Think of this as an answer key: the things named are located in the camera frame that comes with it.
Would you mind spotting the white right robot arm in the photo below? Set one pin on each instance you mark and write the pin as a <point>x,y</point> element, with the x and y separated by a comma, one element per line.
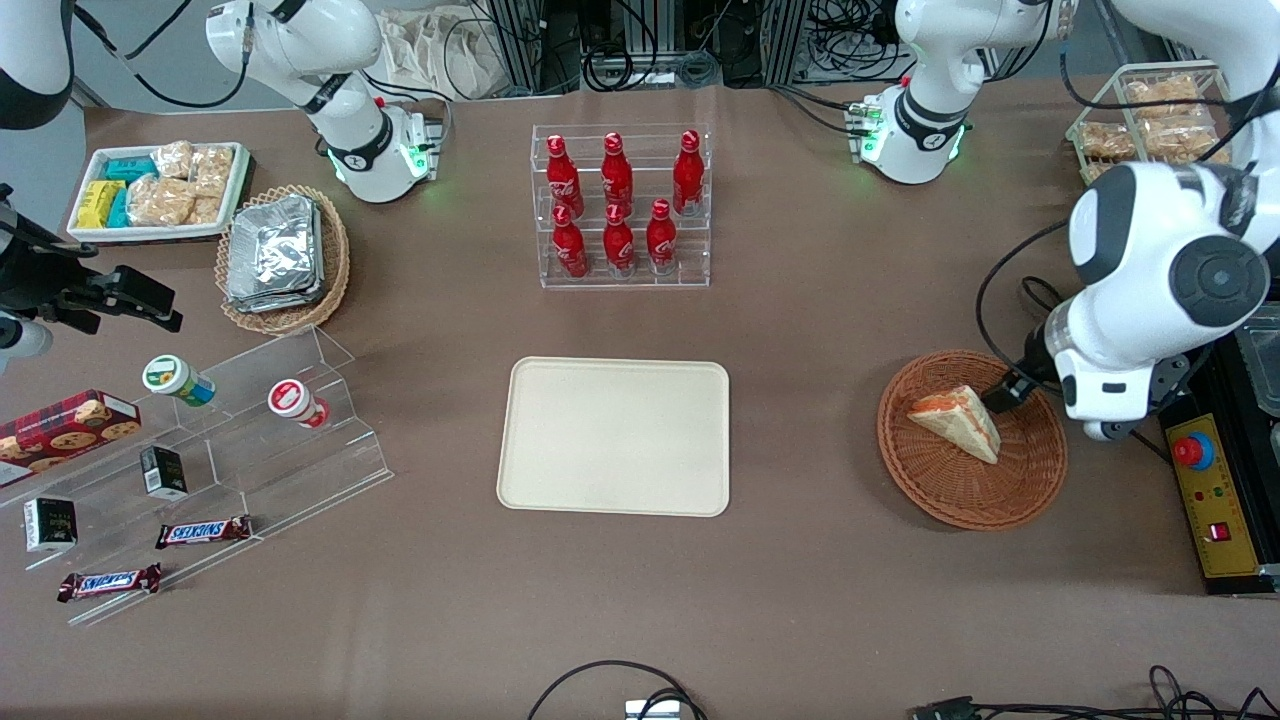
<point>300,40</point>

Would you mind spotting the yellow emergency stop box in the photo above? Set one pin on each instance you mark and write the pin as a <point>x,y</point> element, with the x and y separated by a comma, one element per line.
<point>1215,500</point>

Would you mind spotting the triangular sandwich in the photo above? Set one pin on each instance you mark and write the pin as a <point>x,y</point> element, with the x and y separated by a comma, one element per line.
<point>955,425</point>

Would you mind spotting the black countertop appliance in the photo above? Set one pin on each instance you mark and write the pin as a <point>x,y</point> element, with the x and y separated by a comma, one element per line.
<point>1225,370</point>

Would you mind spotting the small grey device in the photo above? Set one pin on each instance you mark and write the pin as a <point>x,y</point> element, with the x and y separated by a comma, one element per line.
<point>652,711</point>

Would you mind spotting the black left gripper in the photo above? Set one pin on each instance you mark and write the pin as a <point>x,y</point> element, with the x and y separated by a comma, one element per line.
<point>1037,352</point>

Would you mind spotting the light oval wicker basket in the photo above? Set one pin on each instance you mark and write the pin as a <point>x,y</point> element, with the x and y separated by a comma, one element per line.
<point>335,260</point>

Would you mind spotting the aluminium frame post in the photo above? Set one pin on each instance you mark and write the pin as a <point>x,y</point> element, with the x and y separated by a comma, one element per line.
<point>520,45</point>
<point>790,40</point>

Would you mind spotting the bagged fried snack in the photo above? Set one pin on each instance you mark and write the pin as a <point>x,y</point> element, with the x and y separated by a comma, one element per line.
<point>1105,140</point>
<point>1098,170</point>
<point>1180,138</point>
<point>1160,95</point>

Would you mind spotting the brown round wicker basket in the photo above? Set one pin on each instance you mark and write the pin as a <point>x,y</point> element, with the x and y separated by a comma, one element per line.
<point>960,495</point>

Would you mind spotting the snickers chocolate bar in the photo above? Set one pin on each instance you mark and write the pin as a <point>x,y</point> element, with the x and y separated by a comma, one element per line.
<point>110,582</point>
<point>203,532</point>

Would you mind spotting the white rectangular snack tray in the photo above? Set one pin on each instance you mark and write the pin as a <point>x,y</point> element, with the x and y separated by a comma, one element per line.
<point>150,233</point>

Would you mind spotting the red lid yogurt cup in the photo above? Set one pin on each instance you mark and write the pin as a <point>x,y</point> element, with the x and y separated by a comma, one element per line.
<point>292,400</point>

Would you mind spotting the clear bag of crackers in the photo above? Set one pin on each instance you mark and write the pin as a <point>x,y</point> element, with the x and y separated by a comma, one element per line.
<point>207,210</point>
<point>172,160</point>
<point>160,200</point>
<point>212,170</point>

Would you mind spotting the silver foil pouch stack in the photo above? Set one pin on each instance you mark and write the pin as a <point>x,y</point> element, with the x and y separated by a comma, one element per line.
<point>275,255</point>

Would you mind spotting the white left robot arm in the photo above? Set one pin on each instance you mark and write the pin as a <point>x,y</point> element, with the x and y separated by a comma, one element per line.
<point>1130,240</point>

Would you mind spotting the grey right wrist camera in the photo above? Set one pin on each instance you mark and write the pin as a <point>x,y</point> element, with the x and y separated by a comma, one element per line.
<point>20,345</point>

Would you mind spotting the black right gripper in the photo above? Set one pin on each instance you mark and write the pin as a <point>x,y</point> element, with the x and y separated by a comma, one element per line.
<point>38,285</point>

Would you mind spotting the steel food pan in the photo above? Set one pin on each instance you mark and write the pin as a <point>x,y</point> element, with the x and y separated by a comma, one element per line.
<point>1262,360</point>

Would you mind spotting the red cola bottle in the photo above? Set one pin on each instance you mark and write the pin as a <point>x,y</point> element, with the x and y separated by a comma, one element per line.
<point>688,180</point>
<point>619,245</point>
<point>617,180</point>
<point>661,240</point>
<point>563,185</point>
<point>570,250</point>

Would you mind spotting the red tartan cookie box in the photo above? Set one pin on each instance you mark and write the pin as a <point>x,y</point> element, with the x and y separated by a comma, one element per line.
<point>60,435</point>

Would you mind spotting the small black carton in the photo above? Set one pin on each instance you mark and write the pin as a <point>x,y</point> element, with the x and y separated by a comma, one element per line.
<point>50,525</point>
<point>163,472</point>

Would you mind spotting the beige plastic tray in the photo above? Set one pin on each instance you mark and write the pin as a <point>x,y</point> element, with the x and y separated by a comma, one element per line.
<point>610,440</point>

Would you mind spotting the clear acrylic bottle rack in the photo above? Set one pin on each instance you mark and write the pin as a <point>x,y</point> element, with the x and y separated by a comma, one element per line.
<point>640,280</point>

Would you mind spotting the green lid yogurt cup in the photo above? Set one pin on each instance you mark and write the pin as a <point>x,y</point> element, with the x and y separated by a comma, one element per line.
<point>175,378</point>

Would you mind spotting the yellow snack pack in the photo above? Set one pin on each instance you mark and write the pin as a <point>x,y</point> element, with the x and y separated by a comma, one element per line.
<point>98,203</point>

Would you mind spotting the clear acrylic stepped shelf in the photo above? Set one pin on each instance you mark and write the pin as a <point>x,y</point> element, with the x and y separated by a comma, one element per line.
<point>290,480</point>

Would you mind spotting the teal snack pack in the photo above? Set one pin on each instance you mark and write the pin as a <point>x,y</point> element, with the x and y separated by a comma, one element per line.
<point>119,210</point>
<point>130,169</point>

